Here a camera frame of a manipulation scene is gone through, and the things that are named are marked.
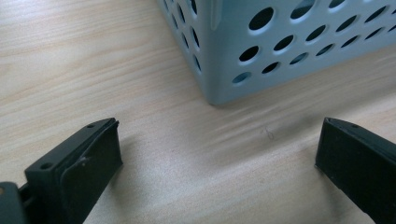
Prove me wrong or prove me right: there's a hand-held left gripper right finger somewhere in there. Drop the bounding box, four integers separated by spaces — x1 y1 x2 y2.
315 117 396 224

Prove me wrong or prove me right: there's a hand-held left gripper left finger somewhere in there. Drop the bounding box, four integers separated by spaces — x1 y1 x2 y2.
19 117 123 224

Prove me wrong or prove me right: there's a blue perforated plastic basket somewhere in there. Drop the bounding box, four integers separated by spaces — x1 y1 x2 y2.
157 0 396 106

